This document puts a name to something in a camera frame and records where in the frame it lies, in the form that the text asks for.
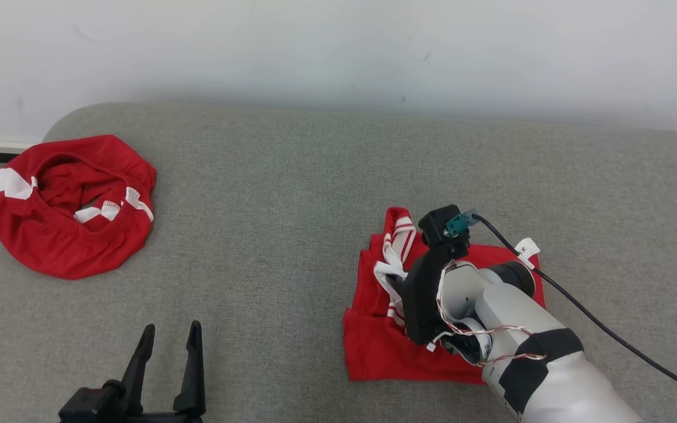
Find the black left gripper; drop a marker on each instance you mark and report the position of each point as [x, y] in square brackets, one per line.
[97, 408]

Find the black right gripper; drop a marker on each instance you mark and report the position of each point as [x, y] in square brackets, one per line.
[421, 299]

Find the red printed t-shirt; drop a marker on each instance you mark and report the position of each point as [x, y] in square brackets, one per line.
[379, 352]

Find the red shorts with white stripes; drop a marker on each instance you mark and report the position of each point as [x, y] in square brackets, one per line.
[62, 247]

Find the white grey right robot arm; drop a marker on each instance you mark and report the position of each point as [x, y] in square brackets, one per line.
[509, 311]

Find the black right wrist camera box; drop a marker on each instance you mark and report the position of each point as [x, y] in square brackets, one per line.
[432, 226]

